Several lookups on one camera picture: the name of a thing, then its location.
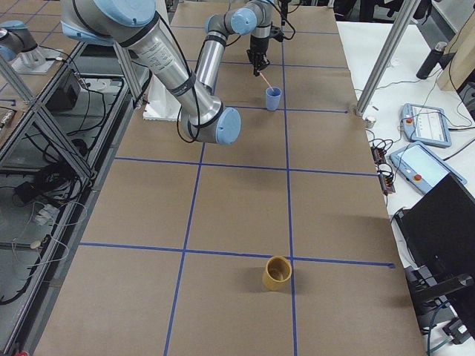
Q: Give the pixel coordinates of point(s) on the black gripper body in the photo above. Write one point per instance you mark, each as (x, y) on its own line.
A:
(257, 46)

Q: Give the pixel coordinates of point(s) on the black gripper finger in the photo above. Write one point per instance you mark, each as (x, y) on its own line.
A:
(264, 63)
(256, 69)

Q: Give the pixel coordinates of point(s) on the pink chopstick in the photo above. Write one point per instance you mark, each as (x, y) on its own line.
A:
(266, 81)

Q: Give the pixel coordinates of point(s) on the light blue plastic cup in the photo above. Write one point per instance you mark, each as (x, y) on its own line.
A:
(273, 98)

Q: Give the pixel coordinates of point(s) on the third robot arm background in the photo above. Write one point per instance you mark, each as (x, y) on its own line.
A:
(15, 39)

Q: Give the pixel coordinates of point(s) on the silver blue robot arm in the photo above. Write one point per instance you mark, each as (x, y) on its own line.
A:
(137, 26)

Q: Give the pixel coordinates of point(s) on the tan bamboo cup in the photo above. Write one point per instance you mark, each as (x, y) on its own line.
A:
(277, 273)

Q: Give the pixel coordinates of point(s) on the small metal cylinder weight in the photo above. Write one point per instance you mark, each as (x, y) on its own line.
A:
(369, 122)

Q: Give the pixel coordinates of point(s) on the black water bottle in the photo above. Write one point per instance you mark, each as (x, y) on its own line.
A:
(431, 60)

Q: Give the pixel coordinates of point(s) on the far teach pendant tablet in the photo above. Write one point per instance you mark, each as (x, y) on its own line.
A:
(425, 124)

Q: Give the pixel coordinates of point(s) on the teach pendant tablet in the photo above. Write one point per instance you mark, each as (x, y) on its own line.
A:
(421, 167)
(425, 124)

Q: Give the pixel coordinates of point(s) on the brown paper table cover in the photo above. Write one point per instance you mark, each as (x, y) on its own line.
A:
(172, 259)

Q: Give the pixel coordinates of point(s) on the near teach pendant tablet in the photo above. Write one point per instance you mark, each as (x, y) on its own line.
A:
(421, 167)

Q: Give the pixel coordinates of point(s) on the wooden board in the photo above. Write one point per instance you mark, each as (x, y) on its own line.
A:
(461, 65)

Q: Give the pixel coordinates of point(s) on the black monitor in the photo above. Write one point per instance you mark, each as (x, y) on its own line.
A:
(439, 233)

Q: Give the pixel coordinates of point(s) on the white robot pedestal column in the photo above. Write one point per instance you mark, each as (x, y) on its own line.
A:
(162, 105)

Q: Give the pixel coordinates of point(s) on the aluminium frame post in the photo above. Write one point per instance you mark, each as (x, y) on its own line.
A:
(389, 47)

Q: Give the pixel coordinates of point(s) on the black power strip with cables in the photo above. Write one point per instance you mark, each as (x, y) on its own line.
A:
(378, 149)

